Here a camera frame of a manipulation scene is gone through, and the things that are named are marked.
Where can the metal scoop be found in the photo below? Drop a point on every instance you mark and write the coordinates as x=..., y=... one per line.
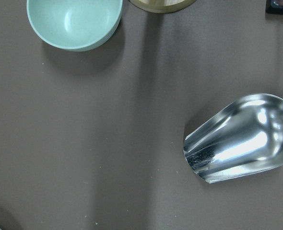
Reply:
x=244, y=138

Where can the wooden cup rack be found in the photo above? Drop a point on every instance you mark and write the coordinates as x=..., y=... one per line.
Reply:
x=162, y=6

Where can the mint green bowl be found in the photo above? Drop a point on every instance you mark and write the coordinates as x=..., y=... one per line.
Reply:
x=74, y=25

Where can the black wire glass rack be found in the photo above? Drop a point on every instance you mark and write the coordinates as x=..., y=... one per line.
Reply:
x=274, y=7

